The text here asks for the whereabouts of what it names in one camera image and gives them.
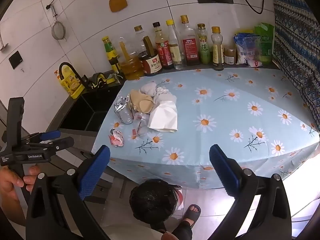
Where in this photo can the clear cooking oil jug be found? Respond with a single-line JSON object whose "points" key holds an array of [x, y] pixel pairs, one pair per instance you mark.
{"points": [[130, 66]]}

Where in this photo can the clear plastic packaging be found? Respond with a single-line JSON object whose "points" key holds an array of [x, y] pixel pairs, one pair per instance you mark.
{"points": [[140, 126]]}

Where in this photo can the small metal sink fitting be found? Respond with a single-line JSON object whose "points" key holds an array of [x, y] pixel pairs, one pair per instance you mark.
{"points": [[117, 76]]}

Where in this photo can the red white wrapper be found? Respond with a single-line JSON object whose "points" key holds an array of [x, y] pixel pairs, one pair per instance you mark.
{"points": [[116, 137]]}

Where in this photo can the foot in black slipper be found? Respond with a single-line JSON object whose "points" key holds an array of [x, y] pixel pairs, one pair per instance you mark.
{"points": [[192, 213]]}

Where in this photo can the yellow black gloves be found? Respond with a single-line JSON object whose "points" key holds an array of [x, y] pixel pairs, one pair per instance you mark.
{"points": [[98, 80]]}

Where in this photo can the yellow cap seasoning bottle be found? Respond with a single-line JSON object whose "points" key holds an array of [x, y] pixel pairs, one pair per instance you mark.
{"points": [[217, 51]]}

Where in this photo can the brown paper bag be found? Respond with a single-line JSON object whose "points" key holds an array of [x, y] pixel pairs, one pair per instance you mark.
{"points": [[141, 102]]}

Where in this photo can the green seasoning bag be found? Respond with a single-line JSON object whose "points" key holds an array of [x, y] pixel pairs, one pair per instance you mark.
{"points": [[265, 42]]}

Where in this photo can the small glass jar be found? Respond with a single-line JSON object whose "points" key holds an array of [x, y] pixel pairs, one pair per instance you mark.
{"points": [[229, 55]]}

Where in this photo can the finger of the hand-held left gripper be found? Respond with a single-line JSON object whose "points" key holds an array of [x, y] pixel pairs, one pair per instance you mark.
{"points": [[61, 143], [50, 135]]}

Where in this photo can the black-lined trash bin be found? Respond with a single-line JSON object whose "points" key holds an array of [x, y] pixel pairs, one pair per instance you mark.
{"points": [[152, 200]]}

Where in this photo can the small white packet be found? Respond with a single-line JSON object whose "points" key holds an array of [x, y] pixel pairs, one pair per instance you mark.
{"points": [[255, 63]]}

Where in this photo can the white paper napkin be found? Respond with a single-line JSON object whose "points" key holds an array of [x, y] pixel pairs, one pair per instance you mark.
{"points": [[163, 117]]}

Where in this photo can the green label sauce bottle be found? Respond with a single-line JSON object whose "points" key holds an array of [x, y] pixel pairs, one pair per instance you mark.
{"points": [[110, 52]]}

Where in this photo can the metal hanging utensil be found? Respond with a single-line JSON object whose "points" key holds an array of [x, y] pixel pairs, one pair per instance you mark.
{"points": [[3, 45]]}

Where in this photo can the person's left hand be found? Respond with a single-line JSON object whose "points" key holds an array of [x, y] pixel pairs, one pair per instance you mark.
{"points": [[8, 180]]}

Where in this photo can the black faucet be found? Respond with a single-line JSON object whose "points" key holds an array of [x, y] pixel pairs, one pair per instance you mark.
{"points": [[78, 76]]}

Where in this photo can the clear plastic bags bundle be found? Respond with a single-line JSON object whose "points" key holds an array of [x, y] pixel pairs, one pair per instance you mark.
{"points": [[165, 95]]}

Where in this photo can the yellow green sponge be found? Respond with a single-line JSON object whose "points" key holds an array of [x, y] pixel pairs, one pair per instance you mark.
{"points": [[110, 80]]}

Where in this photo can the white blue seasoning bag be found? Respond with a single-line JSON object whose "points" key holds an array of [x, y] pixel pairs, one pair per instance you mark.
{"points": [[246, 48]]}

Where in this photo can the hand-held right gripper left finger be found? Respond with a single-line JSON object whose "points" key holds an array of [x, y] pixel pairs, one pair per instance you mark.
{"points": [[95, 173]]}

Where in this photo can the black sink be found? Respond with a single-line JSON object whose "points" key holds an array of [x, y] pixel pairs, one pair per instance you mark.
{"points": [[82, 110]]}

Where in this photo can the metal mesh strainer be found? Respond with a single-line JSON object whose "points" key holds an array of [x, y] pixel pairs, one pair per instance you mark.
{"points": [[59, 31]]}

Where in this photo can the blue patterned cloth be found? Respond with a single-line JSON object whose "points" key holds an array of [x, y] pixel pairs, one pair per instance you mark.
{"points": [[295, 42]]}

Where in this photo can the person's black trouser leg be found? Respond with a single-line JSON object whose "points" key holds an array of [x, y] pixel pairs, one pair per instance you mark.
{"points": [[183, 231]]}

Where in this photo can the crumpled silver foil wrapper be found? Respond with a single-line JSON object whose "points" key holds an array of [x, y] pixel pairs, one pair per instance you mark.
{"points": [[123, 111]]}

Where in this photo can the black wall switch plate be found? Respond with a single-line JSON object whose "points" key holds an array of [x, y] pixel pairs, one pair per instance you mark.
{"points": [[15, 59]]}

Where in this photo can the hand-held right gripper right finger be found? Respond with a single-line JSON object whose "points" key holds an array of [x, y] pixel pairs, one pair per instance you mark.
{"points": [[222, 171]]}

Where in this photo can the dark soy sauce jug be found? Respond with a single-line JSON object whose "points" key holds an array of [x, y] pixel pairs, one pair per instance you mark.
{"points": [[150, 63]]}

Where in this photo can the blue daisy tablecloth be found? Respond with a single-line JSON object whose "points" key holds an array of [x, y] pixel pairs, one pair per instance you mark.
{"points": [[225, 120]]}

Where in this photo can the person's left forearm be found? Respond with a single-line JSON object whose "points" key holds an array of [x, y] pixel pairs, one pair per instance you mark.
{"points": [[13, 208]]}

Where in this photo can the clear yellow cap bottle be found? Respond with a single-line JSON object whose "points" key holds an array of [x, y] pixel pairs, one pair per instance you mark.
{"points": [[176, 50]]}

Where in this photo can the red label gold cap bottle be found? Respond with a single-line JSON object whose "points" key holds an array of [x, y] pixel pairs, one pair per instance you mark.
{"points": [[190, 43]]}

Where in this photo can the black cap vinegar bottle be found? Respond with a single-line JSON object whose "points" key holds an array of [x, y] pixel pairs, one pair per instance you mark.
{"points": [[163, 48]]}

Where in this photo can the green oil bottle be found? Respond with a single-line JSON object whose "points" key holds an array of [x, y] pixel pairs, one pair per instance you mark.
{"points": [[204, 46]]}

